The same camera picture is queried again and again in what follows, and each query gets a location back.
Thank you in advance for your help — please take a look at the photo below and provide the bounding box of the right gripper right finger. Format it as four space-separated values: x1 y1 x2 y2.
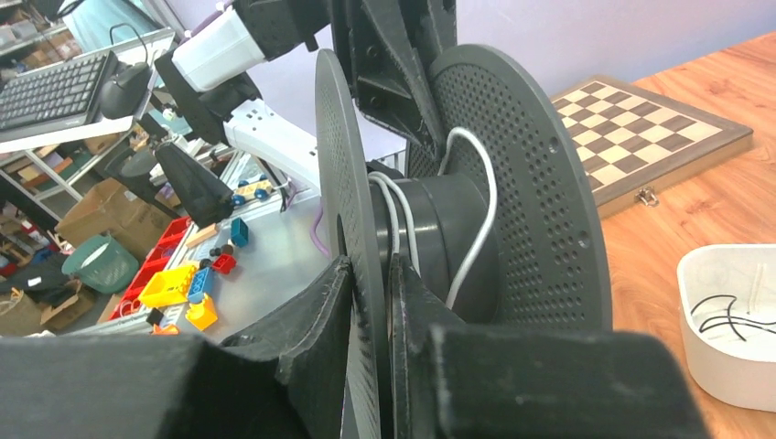
389 255 709 438

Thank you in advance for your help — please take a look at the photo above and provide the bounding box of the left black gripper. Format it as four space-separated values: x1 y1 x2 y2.
232 0 458 158

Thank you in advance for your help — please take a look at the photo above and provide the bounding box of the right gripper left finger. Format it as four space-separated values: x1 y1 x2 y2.
1 256 354 438

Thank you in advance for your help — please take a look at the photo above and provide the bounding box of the white thin cable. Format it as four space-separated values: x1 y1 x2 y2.
366 125 500 310

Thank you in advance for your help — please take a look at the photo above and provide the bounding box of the black spool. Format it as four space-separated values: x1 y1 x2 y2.
316 44 612 438

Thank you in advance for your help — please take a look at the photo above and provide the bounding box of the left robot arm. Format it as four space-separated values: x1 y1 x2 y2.
155 1 457 158

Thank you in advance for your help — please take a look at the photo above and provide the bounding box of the yellow toy brick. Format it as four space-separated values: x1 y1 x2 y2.
138 264 198 308

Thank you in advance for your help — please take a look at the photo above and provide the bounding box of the red plastic bin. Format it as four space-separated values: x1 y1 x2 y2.
108 216 190 320

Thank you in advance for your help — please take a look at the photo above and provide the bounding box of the green plastic basket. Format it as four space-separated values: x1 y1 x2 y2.
61 235 140 294

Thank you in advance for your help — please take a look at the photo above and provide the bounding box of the wooden chessboard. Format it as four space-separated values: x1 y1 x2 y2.
551 75 753 219

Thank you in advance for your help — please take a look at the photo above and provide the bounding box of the cardboard box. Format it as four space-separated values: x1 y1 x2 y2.
55 178 172 261

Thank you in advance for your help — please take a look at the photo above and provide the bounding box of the white oblong tray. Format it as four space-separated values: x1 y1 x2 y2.
676 244 775 412

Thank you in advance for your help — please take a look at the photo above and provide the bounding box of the black computer mouse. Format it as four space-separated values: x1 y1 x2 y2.
99 63 151 120

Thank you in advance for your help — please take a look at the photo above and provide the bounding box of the black computer keyboard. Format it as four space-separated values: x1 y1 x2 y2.
1 51 119 142

